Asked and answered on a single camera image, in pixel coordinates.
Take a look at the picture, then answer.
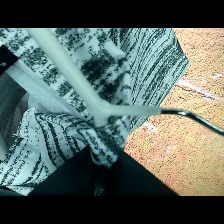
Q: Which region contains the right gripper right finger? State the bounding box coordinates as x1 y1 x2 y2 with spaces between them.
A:
106 150 178 197

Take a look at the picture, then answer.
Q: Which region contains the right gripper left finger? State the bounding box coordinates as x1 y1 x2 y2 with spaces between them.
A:
30 145 100 197

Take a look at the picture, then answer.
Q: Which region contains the black and white patterned shirt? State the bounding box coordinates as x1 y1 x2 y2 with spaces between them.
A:
0 27 191 197

